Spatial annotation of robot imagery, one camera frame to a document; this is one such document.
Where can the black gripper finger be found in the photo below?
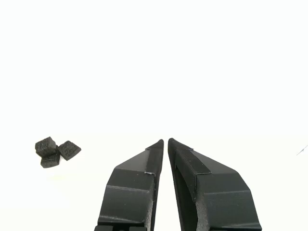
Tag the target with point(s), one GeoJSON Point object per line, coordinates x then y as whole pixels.
{"type": "Point", "coordinates": [223, 202]}
{"type": "Point", "coordinates": [128, 197]}

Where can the black foam cube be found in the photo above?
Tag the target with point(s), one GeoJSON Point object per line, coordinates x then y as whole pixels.
{"type": "Point", "coordinates": [45, 145]}
{"type": "Point", "coordinates": [69, 150]}
{"type": "Point", "coordinates": [50, 161]}

